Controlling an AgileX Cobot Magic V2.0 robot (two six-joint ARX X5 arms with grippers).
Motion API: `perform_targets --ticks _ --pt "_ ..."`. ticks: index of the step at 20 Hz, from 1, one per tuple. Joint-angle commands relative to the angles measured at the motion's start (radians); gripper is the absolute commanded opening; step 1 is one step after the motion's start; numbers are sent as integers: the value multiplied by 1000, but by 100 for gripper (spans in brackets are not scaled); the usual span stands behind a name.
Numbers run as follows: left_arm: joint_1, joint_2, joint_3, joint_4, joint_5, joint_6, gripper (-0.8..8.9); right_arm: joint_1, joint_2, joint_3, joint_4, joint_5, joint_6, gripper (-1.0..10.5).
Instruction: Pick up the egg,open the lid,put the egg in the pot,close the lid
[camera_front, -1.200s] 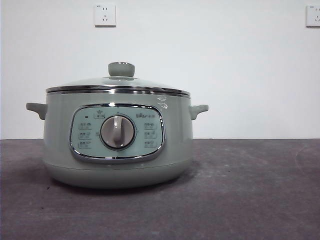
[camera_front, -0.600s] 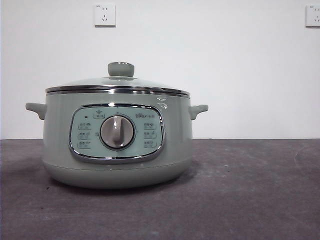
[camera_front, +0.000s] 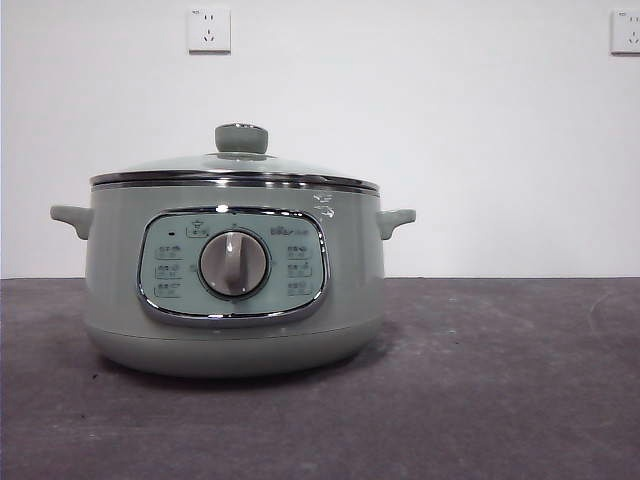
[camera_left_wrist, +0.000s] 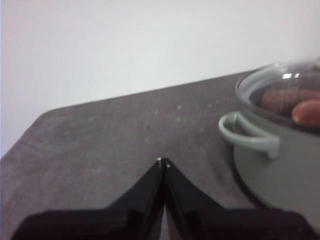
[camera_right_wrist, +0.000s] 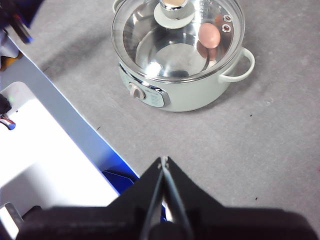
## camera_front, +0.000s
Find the glass lid with green knob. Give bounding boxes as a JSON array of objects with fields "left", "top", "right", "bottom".
[{"left": 89, "top": 122, "right": 381, "bottom": 194}]

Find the pale green electric pot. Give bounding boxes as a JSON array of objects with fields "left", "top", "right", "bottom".
[{"left": 49, "top": 187, "right": 417, "bottom": 376}]

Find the white wall socket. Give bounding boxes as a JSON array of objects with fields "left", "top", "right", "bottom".
[
  {"left": 609, "top": 8, "right": 640, "bottom": 56},
  {"left": 187, "top": 6, "right": 233, "bottom": 55}
]

